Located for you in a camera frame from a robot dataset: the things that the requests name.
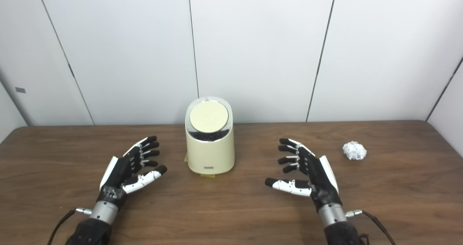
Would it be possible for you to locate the white paper ball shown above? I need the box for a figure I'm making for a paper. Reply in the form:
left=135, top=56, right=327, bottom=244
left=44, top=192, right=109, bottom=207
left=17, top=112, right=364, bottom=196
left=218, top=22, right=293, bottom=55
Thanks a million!
left=343, top=141, right=367, bottom=161

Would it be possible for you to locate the white and black right hand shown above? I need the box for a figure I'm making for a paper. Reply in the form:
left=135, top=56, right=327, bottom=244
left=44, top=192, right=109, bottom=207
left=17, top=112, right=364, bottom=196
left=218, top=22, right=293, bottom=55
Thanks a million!
left=265, top=138, right=343, bottom=212

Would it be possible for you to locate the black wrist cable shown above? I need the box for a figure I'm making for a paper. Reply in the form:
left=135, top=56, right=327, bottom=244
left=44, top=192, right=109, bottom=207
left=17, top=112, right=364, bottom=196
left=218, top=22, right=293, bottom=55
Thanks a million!
left=345, top=209, right=396, bottom=245
left=47, top=208, right=93, bottom=245

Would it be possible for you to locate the cream round bin lid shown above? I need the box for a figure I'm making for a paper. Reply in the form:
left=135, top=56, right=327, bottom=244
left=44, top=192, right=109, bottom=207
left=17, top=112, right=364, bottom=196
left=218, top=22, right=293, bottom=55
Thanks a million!
left=190, top=100, right=229, bottom=132

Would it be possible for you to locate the cream-colored bin body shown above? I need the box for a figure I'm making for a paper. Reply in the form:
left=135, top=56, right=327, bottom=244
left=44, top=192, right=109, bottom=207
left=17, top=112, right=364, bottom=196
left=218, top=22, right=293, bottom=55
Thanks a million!
left=185, top=96, right=235, bottom=174

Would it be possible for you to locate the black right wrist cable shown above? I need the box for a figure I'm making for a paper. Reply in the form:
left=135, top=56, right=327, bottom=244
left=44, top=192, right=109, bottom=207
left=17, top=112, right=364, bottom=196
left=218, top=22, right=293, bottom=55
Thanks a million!
left=345, top=209, right=396, bottom=245

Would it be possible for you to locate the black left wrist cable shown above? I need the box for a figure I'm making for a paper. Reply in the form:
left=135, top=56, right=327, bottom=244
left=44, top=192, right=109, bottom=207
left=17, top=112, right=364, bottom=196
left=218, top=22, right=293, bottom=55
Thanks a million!
left=47, top=208, right=93, bottom=245

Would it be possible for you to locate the white and black left hand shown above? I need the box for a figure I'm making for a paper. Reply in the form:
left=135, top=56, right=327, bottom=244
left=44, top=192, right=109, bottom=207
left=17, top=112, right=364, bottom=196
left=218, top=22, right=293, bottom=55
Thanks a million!
left=99, top=136, right=168, bottom=206

